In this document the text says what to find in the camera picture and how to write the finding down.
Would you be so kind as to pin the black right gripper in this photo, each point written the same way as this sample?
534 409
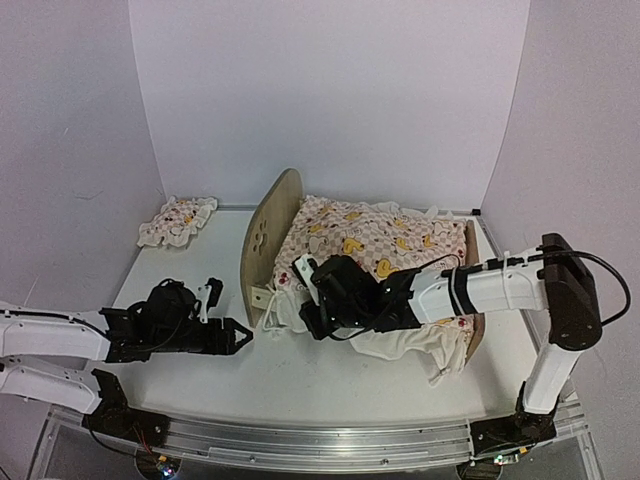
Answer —
321 329

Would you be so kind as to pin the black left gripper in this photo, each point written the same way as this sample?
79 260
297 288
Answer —
224 345

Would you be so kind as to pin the duck print bed cushion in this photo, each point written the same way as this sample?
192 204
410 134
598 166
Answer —
382 238

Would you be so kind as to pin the wooden pet bed frame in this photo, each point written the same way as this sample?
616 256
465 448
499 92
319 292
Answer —
265 235

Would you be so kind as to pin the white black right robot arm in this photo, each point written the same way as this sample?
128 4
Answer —
581 293

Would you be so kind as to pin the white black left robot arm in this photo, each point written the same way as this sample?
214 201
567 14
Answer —
59 357

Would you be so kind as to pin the small duck print pillow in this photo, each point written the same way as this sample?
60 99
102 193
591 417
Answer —
177 222

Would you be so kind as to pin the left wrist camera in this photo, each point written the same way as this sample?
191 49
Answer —
208 296

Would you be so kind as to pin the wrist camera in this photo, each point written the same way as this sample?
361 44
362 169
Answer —
304 268
208 296

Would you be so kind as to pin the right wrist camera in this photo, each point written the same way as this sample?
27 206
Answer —
304 268

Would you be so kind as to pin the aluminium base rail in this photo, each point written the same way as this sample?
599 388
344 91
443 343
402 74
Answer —
331 449

